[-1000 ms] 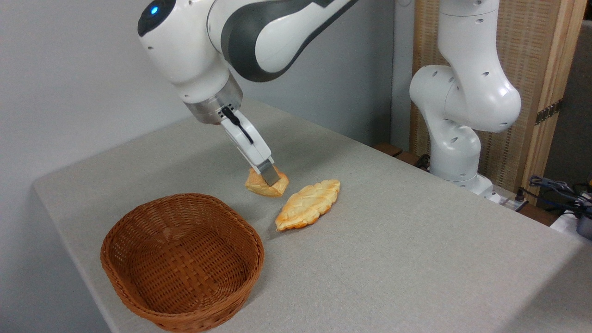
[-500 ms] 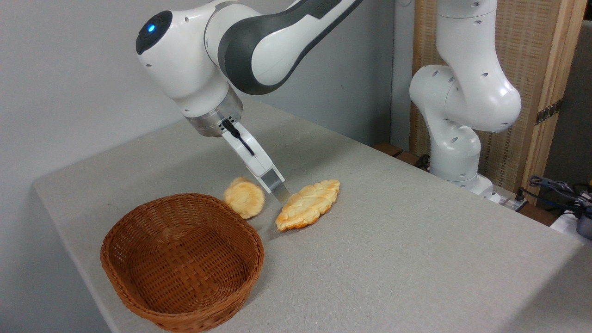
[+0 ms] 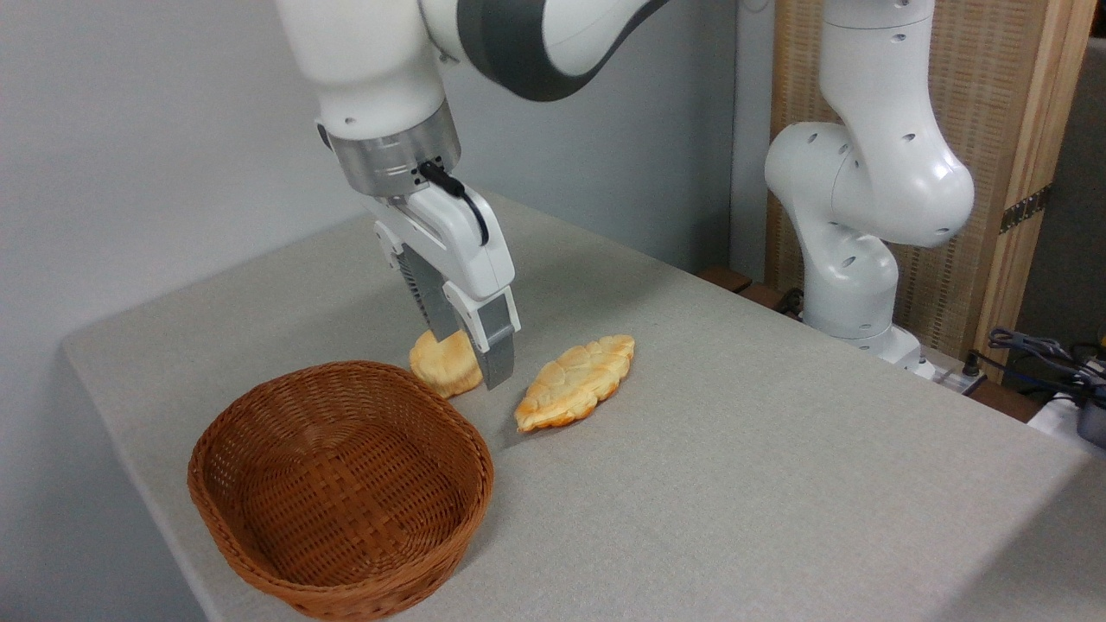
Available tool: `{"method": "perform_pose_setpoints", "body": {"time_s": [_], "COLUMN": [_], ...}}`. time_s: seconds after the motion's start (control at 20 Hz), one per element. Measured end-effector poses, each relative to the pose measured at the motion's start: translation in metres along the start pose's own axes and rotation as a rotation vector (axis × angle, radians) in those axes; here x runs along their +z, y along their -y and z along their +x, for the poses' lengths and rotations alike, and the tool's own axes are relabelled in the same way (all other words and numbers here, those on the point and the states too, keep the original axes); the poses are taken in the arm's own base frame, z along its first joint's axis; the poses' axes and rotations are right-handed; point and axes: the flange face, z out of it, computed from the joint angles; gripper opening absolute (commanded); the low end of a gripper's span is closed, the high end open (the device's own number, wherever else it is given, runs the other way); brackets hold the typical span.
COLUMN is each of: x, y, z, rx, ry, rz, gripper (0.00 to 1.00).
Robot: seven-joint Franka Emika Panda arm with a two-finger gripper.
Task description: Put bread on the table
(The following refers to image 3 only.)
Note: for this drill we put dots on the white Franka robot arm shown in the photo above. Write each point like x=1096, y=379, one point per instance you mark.
x=881, y=173

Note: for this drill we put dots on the metal screen hinge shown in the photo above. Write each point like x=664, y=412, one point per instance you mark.
x=1026, y=208

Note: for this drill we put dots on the wooden woven folding screen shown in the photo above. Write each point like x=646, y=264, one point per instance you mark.
x=994, y=78

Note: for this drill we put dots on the brown wooden bench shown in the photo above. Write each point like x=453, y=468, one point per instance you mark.
x=743, y=285

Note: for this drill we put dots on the grey device box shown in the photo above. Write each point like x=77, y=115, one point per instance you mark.
x=1093, y=425

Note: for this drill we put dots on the long flat braided bread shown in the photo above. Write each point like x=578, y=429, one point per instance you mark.
x=577, y=380

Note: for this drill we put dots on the small chunky bread roll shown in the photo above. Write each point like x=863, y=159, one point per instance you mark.
x=442, y=367

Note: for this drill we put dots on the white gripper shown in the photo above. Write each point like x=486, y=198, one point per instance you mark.
x=462, y=238

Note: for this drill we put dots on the brown wicker basket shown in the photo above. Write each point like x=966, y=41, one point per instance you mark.
x=346, y=510

